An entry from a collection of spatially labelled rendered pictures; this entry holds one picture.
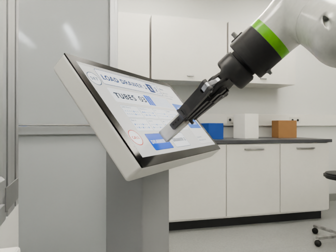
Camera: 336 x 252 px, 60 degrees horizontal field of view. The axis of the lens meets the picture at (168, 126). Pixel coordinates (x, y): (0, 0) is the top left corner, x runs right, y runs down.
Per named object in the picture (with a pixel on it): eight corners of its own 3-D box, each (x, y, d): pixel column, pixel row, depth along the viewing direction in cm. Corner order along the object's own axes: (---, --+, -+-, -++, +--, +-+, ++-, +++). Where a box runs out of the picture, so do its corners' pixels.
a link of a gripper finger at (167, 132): (188, 122, 65) (187, 122, 64) (167, 142, 67) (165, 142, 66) (180, 112, 65) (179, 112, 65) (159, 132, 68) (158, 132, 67)
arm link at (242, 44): (282, 56, 52) (286, 66, 60) (240, 13, 55) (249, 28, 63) (255, 80, 54) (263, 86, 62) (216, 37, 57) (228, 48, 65)
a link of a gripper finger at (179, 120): (191, 114, 64) (185, 114, 61) (175, 129, 65) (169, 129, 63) (186, 109, 64) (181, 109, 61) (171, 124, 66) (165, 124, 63)
